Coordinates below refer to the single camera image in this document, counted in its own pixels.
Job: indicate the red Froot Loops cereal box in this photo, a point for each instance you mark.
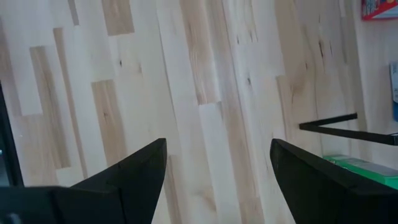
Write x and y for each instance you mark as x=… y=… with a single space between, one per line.
x=381 y=11

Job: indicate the blue Rice Krispies cereal box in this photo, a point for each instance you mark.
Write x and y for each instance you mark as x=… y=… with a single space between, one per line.
x=395 y=102

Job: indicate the green Apple Jacks cereal box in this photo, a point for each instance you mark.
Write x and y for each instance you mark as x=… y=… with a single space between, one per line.
x=373 y=174

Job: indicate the wooden shelf with black frame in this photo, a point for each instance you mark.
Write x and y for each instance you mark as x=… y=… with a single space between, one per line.
x=376 y=93

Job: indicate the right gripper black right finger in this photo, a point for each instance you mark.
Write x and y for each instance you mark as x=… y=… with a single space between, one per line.
x=311 y=193

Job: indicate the black metal rig frame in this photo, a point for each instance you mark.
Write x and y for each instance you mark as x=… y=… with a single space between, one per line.
x=9 y=149

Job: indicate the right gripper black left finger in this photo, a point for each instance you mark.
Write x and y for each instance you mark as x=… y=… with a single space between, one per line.
x=136 y=193

